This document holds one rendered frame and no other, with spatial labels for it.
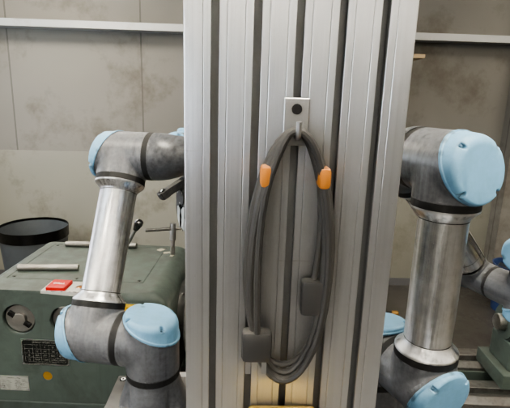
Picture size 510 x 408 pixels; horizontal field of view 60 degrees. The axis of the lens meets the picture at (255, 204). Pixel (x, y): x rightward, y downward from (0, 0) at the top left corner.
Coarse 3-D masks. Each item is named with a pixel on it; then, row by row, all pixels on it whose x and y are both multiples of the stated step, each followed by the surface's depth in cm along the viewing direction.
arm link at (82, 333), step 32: (96, 160) 104; (128, 160) 102; (128, 192) 103; (96, 224) 101; (128, 224) 103; (96, 256) 98; (96, 288) 97; (64, 320) 95; (96, 320) 94; (64, 352) 94; (96, 352) 93
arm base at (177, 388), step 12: (132, 384) 94; (144, 384) 92; (156, 384) 93; (168, 384) 95; (180, 384) 98; (132, 396) 94; (144, 396) 93; (156, 396) 93; (168, 396) 95; (180, 396) 97
